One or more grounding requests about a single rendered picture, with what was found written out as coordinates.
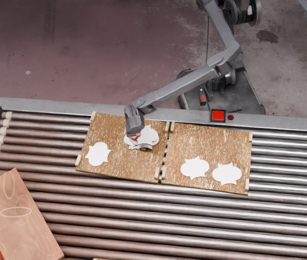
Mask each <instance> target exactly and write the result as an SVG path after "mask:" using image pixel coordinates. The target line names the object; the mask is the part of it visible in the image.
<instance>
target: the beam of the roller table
mask: <svg viewBox="0 0 307 260"><path fill-rule="evenodd" d="M0 106H1V107H2V109H3V111H4V112H8V111H11V112H17V113H31V114H39V115H54V116H68V117H82V118H91V116H92V113H93V111H96V112H98V113H106V114H110V115H118V116H125V113H124V108H125V107H126V105H110V104H96V103H81V102H65V101H50V100H35V99H20V98H11V97H0ZM229 115H232V116H233V117H234V119H233V120H229V119H228V116H229ZM143 117H144V119H146V120H153V121H160V122H170V123H171V124H172V122H175V123H182V124H191V125H199V126H212V127H227V128H242V129H256V130H264V131H279V132H293V133H307V118H301V117H286V116H271V115H255V114H247V113H232V112H226V115H225V123H216V122H211V111H201V110H187V109H171V108H157V110H156V111H154V112H152V113H150V114H147V115H144V116H143Z"/></svg>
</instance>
